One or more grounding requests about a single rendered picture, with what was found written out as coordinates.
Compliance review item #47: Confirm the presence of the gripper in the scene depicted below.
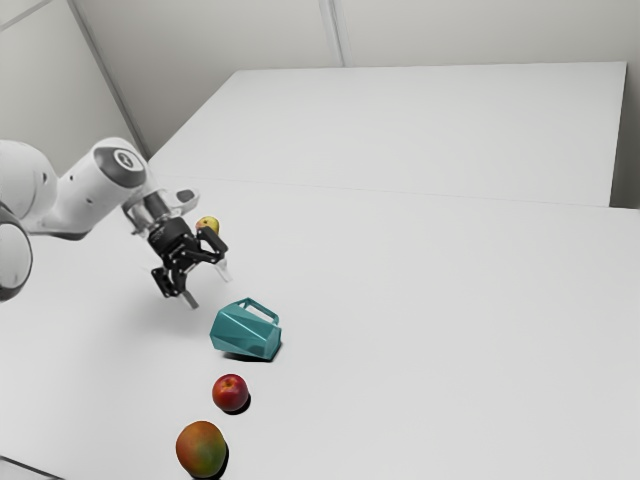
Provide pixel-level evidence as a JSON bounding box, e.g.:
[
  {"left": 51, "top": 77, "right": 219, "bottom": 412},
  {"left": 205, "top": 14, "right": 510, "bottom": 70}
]
[{"left": 145, "top": 215, "right": 235, "bottom": 311}]

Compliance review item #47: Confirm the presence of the teal faceted mug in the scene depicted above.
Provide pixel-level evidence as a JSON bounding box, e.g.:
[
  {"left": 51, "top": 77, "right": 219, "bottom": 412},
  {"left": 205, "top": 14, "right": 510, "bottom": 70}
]
[{"left": 208, "top": 297, "right": 284, "bottom": 363}]

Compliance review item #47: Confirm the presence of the red apple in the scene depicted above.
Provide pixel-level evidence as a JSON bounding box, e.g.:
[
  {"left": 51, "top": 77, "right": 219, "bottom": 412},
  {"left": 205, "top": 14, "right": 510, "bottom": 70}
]
[{"left": 211, "top": 373, "right": 250, "bottom": 413}]

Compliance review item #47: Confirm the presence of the red green mango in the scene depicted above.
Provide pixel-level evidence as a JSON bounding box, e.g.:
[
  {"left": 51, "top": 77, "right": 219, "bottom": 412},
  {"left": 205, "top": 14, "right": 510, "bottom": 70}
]
[{"left": 175, "top": 420, "right": 229, "bottom": 478}]

